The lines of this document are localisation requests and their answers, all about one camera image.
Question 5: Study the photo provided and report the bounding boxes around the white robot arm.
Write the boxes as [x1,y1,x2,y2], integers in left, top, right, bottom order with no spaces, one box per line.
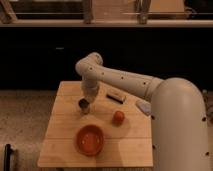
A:
[75,52,211,171]

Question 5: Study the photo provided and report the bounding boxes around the dark metal cup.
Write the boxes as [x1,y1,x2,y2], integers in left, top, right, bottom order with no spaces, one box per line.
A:
[78,99,90,114]

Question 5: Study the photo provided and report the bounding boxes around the black and tan brush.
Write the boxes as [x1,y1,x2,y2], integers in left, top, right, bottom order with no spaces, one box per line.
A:
[106,89,126,104]

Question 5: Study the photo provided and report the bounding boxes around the orange tomato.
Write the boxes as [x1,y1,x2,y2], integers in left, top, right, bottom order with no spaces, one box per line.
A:
[113,111,125,124]

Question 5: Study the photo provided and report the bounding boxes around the wooden folding table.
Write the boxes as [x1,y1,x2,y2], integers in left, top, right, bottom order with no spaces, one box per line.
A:
[38,81,153,168]

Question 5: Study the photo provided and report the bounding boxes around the red bowl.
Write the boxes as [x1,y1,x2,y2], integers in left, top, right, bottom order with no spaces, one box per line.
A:
[74,124,105,157]

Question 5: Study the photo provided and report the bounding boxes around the blue folded cloth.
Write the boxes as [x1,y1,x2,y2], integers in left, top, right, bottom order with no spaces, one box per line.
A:
[135,101,151,116]

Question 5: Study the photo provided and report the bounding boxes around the black object at floor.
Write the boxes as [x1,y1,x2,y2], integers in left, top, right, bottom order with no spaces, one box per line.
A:
[3,144,15,171]

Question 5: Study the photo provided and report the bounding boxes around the wooden shelf frame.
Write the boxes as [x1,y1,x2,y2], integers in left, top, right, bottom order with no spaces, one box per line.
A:
[0,0,213,28]

